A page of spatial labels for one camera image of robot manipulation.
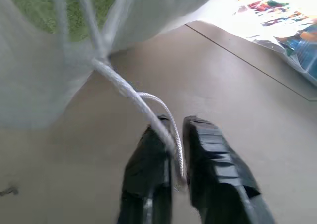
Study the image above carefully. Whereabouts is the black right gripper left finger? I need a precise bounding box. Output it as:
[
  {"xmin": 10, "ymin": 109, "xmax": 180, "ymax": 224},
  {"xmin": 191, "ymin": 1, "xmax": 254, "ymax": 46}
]
[{"xmin": 116, "ymin": 114, "xmax": 174, "ymax": 224}]

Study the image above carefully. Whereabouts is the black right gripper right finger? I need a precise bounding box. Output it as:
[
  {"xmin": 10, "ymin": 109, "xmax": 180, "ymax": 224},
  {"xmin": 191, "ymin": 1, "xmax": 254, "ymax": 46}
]
[{"xmin": 182, "ymin": 115, "xmax": 276, "ymax": 224}]

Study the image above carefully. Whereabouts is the white braided drawstring cord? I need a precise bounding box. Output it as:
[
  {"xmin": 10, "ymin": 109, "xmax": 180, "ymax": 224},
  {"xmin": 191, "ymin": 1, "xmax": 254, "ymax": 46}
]
[{"xmin": 91, "ymin": 57, "xmax": 186, "ymax": 184}]

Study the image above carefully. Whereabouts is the white mesh drawstring bag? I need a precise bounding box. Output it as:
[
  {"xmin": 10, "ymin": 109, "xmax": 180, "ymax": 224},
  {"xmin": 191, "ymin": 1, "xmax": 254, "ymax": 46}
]
[{"xmin": 0, "ymin": 0, "xmax": 219, "ymax": 129}]

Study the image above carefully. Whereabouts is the green towel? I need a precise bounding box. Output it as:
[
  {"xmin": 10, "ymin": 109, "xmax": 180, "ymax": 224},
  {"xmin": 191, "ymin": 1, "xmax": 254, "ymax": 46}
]
[{"xmin": 7, "ymin": 0, "xmax": 119, "ymax": 41}]

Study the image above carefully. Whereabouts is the colourful printed plastic packet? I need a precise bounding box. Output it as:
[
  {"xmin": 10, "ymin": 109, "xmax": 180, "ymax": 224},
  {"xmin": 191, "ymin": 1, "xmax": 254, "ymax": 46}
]
[{"xmin": 232, "ymin": 0, "xmax": 317, "ymax": 85}]

